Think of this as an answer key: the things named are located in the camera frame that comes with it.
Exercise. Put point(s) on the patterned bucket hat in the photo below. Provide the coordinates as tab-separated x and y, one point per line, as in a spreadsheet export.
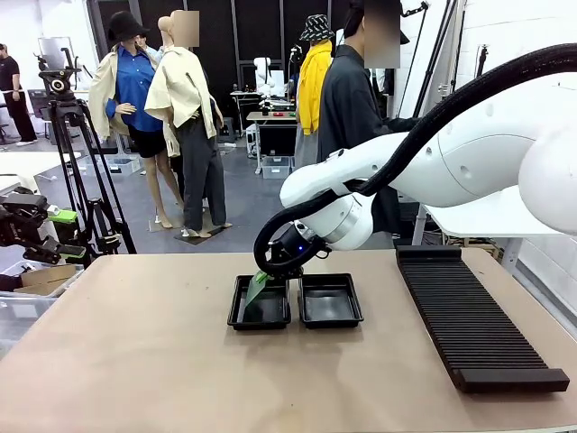
317	28

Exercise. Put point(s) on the person in black clothes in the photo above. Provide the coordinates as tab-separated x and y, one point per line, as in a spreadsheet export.
13	99

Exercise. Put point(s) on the person in light blue shirt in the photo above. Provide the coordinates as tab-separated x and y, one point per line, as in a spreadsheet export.
151	52

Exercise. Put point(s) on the black floppy hat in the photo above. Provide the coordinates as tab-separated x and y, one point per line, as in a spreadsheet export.
124	27

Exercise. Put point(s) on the black ESD tray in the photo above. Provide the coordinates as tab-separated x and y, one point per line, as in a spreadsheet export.
330	304
270	315

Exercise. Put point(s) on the person right forearm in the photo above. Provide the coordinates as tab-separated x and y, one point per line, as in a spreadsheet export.
401	124

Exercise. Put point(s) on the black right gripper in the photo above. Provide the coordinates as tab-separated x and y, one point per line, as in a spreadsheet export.
293	252

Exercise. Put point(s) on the small white background robot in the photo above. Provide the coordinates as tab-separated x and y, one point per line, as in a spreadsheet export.
263	72

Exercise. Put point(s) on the cardboard box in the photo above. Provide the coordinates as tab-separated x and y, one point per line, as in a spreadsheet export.
45	277

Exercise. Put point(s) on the clear plastic box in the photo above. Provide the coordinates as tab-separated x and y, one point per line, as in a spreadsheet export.
22	315

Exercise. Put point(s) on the white round-edged table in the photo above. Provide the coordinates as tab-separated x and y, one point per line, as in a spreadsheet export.
22	164

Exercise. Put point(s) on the background work desk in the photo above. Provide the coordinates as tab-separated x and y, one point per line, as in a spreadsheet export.
270	117

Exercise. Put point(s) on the black light stand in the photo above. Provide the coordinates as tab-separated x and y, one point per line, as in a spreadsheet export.
430	58

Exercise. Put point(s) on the clear floor storage bin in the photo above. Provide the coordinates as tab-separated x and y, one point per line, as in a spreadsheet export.
276	168

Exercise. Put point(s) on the green circuit board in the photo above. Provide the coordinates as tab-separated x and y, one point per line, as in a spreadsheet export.
256	288

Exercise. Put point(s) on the mannequin with blue shirt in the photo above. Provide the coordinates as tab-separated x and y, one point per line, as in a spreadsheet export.
133	90

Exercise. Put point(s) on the black camera tripod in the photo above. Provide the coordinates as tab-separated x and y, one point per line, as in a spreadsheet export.
67	144

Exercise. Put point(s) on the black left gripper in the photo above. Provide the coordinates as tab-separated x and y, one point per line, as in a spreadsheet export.
18	221

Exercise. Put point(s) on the black slotted board rack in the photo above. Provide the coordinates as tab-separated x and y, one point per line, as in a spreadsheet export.
473	325

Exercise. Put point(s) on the mannequin with yellow top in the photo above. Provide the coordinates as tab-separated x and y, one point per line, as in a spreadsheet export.
315	90

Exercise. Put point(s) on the white side table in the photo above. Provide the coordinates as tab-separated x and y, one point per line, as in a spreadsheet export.
473	223

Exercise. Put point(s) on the mannequin with cream shirt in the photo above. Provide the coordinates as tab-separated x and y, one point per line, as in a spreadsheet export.
189	113

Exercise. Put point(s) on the person in dark jacket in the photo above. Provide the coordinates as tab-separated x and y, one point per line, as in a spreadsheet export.
347	104

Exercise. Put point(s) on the thin black stand pole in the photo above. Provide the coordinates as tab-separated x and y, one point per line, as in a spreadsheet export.
481	61

